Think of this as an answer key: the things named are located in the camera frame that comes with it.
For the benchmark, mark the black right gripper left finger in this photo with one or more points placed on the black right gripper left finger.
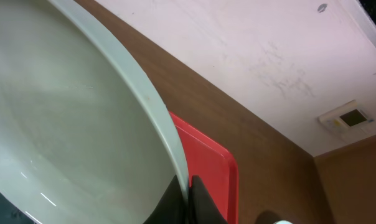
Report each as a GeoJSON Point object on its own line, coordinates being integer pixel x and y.
{"type": "Point", "coordinates": [171, 208]}

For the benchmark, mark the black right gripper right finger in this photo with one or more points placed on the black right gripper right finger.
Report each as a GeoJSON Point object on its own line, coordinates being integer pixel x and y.
{"type": "Point", "coordinates": [202, 209]}

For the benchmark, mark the white plate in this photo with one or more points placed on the white plate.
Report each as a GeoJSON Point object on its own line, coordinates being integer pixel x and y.
{"type": "Point", "coordinates": [282, 222]}

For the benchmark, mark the mint green plate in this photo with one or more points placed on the mint green plate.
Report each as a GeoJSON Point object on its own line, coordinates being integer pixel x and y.
{"type": "Point", "coordinates": [84, 135]}

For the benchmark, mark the red plastic tray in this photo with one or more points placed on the red plastic tray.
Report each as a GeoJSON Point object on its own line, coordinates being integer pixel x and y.
{"type": "Point", "coordinates": [214, 164]}

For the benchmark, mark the dark green water tray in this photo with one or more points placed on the dark green water tray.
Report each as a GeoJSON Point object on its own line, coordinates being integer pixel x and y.
{"type": "Point", "coordinates": [9, 214]}

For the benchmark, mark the white wall outlet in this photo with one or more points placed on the white wall outlet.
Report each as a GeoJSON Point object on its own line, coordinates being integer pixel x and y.
{"type": "Point", "coordinates": [346, 118]}

